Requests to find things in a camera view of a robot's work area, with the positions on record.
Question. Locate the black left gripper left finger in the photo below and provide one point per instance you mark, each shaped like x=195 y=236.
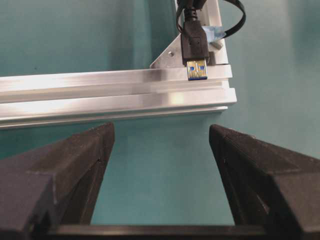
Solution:
x=54 y=184

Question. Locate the silver aluminium extrusion frame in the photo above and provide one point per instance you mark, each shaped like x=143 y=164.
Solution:
x=163 y=89

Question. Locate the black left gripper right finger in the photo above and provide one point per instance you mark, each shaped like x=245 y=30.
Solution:
x=268 y=186

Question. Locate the blue tape on frame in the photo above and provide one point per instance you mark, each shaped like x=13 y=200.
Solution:
x=214 y=33

